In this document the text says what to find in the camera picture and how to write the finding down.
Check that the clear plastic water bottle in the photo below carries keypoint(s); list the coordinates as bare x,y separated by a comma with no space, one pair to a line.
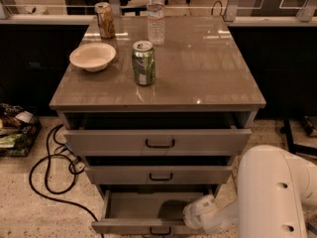
155,12

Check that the grey drawer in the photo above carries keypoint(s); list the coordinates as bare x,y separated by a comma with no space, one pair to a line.
157,213
150,143
158,174

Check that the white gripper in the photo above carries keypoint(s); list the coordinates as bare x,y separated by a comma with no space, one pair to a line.
200,208

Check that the white bowl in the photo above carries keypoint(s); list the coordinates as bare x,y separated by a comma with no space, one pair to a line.
92,57

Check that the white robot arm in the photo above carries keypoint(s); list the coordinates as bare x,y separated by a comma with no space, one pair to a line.
273,187

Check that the gold soda can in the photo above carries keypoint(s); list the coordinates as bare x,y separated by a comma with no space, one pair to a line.
105,20

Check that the grey drawer cabinet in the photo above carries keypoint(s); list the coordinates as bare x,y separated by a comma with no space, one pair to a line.
202,82

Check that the green soda can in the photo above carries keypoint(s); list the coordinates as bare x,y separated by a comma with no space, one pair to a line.
143,61

